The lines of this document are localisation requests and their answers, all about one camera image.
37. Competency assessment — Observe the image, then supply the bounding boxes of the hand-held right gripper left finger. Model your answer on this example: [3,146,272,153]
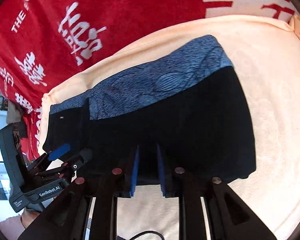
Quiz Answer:
[17,144,141,240]

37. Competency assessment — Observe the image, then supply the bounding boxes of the peach blanket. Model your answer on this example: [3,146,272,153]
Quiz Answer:
[36,15,300,240]

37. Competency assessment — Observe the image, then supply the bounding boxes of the brown cloth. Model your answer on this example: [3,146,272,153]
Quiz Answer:
[5,100,28,131]

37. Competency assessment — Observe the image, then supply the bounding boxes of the black pants with blue stripes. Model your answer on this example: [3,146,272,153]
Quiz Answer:
[42,34,257,198]

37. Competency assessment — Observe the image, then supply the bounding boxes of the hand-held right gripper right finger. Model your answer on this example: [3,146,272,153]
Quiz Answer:
[156,144,278,240]

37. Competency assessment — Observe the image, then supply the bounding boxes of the black cable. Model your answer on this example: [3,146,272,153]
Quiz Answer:
[125,231,167,240]

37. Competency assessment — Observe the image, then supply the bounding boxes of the person's left forearm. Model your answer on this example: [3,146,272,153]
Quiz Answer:
[0,206,38,230]

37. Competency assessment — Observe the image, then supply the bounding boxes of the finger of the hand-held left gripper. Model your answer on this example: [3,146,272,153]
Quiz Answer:
[27,143,71,172]
[36,148,93,178]

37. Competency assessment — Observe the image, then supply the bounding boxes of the red printed blanket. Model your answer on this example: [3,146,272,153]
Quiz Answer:
[0,0,300,160]

